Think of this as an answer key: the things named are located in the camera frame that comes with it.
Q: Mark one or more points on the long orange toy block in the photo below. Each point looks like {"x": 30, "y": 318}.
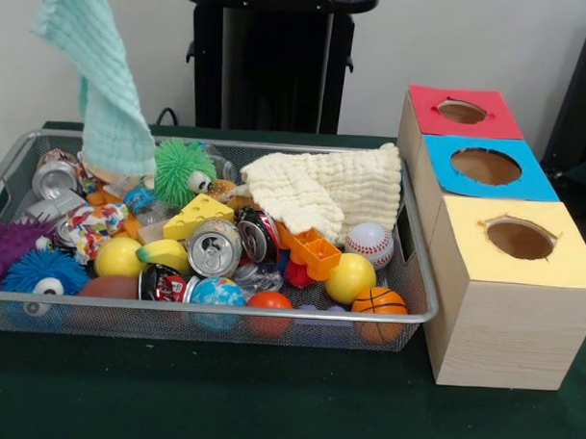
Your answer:
{"x": 311, "y": 251}

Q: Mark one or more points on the cream cloth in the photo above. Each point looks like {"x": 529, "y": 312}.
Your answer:
{"x": 323, "y": 191}

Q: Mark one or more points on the mint green cloth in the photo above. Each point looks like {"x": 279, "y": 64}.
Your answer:
{"x": 108, "y": 126}

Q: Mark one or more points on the silver mesh bin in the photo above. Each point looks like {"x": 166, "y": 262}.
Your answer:
{"x": 126, "y": 319}

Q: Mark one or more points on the wooden box with three holes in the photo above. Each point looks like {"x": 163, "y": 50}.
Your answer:
{"x": 510, "y": 333}

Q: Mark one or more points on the white toy baseball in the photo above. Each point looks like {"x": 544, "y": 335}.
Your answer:
{"x": 369, "y": 244}

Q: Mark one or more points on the yellow ball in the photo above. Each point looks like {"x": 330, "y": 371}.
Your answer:
{"x": 350, "y": 278}

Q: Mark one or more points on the silver drink can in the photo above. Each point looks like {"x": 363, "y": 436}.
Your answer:
{"x": 214, "y": 248}

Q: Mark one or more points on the small orange ball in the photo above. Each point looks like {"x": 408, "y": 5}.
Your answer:
{"x": 269, "y": 300}

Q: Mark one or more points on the yellow cheese wedge toy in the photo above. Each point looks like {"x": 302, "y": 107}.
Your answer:
{"x": 201, "y": 218}

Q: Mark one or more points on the blue globe ball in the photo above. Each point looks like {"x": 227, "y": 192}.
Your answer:
{"x": 218, "y": 294}

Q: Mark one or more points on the orange toy basketball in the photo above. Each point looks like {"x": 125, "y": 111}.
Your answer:
{"x": 379, "y": 300}

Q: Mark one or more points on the green spiky ball with eyes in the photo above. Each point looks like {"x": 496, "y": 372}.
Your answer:
{"x": 179, "y": 169}

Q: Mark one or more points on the black side stand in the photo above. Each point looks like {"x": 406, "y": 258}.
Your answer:
{"x": 581, "y": 95}

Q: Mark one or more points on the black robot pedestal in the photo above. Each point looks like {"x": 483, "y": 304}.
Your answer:
{"x": 279, "y": 60}

